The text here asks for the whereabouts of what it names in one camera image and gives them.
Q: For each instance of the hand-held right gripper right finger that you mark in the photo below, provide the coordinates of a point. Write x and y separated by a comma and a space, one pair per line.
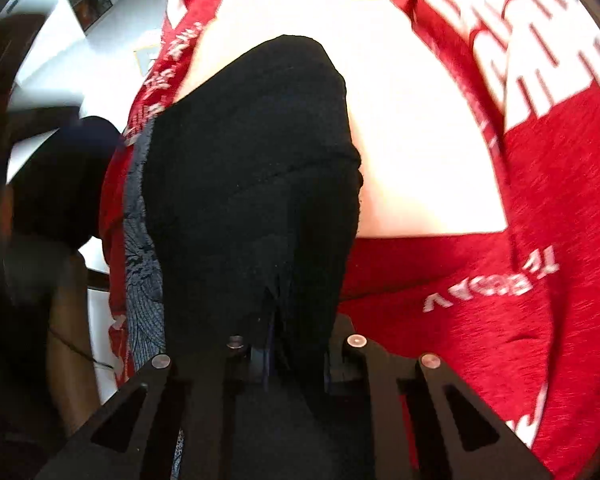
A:
355, 360

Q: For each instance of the framed picture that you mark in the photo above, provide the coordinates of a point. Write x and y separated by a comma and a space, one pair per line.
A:
147, 59

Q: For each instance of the white cloth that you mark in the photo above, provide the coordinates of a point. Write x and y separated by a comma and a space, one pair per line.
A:
405, 135

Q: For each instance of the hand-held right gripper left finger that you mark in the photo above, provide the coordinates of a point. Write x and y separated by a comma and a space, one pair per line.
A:
240, 360

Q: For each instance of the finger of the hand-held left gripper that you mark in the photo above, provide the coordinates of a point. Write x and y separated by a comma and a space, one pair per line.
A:
65, 180

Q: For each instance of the red printed blanket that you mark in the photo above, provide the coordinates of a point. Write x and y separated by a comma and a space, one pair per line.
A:
555, 235

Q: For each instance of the black pants with blue trim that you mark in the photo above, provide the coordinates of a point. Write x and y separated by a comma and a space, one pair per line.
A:
250, 185

